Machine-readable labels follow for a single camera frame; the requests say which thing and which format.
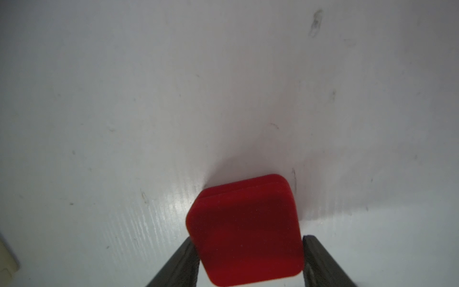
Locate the red brooch box two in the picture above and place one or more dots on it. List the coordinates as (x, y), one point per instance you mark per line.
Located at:
(247, 231)

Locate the three-tier drawer cabinet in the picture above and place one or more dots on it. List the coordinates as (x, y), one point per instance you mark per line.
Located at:
(9, 265)

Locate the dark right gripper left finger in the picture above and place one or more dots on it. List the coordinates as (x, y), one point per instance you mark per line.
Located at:
(181, 270)

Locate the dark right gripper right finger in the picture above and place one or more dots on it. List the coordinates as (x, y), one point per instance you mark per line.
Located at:
(320, 269)

